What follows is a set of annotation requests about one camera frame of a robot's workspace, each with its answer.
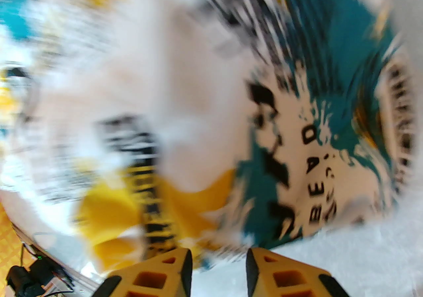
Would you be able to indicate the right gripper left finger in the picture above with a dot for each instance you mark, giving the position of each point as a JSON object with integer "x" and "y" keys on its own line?
{"x": 155, "y": 276}

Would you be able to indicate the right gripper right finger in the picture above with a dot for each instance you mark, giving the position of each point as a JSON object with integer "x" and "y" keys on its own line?
{"x": 281, "y": 276}

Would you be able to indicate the white printed shirt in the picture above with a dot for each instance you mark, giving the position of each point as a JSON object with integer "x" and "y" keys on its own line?
{"x": 198, "y": 91}

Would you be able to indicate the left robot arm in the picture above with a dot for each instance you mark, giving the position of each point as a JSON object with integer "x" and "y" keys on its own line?
{"x": 26, "y": 279}

